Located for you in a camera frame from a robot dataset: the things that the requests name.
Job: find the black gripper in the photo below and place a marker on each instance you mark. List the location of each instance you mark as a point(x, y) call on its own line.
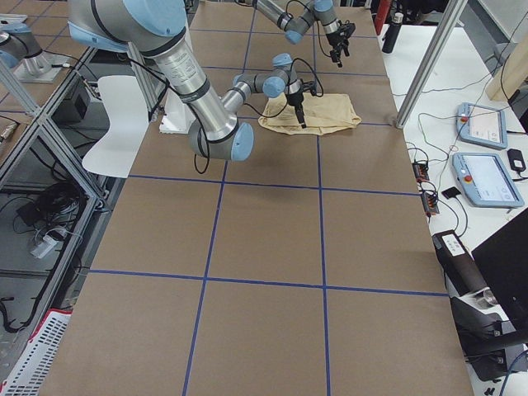
point(295, 99)
point(333, 42)

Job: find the beige long-sleeve graphic shirt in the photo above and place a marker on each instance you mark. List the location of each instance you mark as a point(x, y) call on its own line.
point(322, 115)

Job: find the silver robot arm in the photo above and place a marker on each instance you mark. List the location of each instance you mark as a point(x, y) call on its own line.
point(158, 29)
point(313, 13)

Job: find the black water bottle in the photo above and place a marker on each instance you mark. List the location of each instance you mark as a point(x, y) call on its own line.
point(391, 35)

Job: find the small black circuit box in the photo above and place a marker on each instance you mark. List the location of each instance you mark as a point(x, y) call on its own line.
point(420, 171)

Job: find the far blue teach pendant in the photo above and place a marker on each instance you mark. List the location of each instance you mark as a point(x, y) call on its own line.
point(481, 125)

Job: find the blue teach pendant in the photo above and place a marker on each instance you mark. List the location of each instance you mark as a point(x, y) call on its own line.
point(485, 181)
point(481, 125)

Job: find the near blue teach pendant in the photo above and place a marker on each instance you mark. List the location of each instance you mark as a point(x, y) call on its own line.
point(485, 181)

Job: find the white plastic chair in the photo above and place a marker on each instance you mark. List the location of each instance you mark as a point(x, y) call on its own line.
point(114, 153)

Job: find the black power adapter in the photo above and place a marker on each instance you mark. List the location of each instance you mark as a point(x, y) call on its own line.
point(516, 160)

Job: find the black box with label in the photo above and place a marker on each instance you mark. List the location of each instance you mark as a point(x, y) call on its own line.
point(457, 263)

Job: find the black monitor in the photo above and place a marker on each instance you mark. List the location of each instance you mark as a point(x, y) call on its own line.
point(502, 261)

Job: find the white perforated basket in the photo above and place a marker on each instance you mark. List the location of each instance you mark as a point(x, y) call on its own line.
point(34, 364)

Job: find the aluminium frame post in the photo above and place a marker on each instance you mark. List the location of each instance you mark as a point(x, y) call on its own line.
point(440, 37)

